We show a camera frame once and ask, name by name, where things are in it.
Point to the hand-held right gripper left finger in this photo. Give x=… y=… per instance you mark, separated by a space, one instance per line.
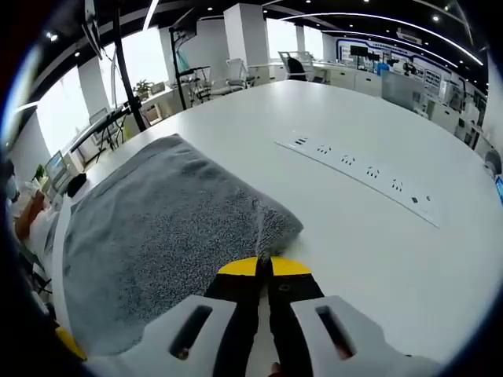
x=236 y=306

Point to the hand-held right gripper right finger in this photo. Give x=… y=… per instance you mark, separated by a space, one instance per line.
x=291 y=306

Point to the grey towel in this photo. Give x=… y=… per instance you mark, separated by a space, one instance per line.
x=157 y=235

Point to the person's right hand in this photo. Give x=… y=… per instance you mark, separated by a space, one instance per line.
x=275 y=370

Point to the person's white shirt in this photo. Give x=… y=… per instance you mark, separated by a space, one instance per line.
x=43 y=231

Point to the white built-in power strip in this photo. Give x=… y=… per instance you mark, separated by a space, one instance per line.
x=353 y=167

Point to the small black object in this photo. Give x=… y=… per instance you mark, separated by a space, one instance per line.
x=76 y=184

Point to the person's head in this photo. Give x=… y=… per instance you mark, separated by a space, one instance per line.
x=8 y=184

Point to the white office chair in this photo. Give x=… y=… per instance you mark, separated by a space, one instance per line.
x=236 y=74

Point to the small potted plant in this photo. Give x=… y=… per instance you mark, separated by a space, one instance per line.
x=143 y=88

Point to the blue plastic bag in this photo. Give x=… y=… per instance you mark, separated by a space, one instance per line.
x=499 y=190

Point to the black-backed office chair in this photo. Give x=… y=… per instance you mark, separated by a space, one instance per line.
x=294 y=66

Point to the grey mesh office chair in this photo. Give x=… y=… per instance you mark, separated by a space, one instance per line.
x=399 y=88

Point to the small grey object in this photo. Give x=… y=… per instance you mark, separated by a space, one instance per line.
x=493 y=161

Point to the black light stand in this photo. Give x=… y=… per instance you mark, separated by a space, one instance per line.
x=125 y=74

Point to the ceiling air conditioner unit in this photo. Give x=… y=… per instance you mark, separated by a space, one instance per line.
x=408 y=36

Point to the white softbox panel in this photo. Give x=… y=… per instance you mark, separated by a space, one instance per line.
x=92 y=27

